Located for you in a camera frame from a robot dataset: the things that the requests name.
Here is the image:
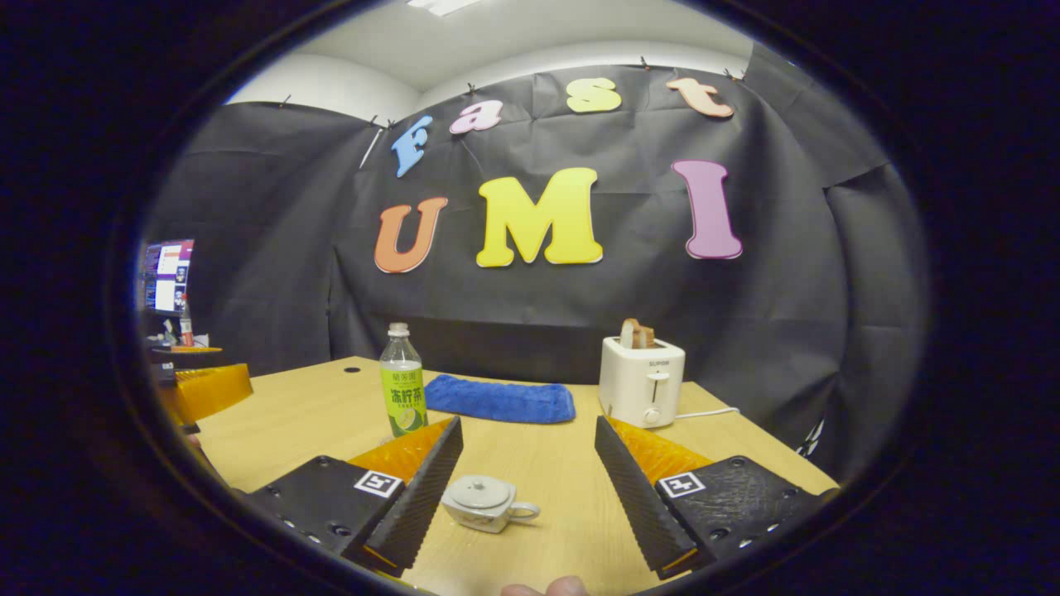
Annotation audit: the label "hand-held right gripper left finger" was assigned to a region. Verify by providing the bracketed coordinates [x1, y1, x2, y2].
[244, 416, 465, 579]

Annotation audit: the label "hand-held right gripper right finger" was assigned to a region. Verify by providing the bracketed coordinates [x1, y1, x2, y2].
[594, 416, 839, 582]

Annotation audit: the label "white toaster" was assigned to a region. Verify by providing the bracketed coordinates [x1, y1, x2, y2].
[598, 335, 687, 430]

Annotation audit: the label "black backdrop cloth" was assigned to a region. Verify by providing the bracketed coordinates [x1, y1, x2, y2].
[145, 41, 932, 489]

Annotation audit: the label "white teacup lid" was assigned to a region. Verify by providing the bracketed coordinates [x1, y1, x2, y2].
[447, 474, 513, 509]

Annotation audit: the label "computer monitor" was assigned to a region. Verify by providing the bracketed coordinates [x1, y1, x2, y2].
[141, 239, 196, 317]

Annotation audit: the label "green label water bottle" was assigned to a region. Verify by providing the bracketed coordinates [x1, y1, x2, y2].
[379, 323, 429, 438]

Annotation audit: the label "blue towel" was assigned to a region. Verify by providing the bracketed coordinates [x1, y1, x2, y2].
[424, 374, 576, 425]

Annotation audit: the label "white floral teacup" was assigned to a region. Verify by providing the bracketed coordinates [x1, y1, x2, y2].
[441, 474, 541, 534]

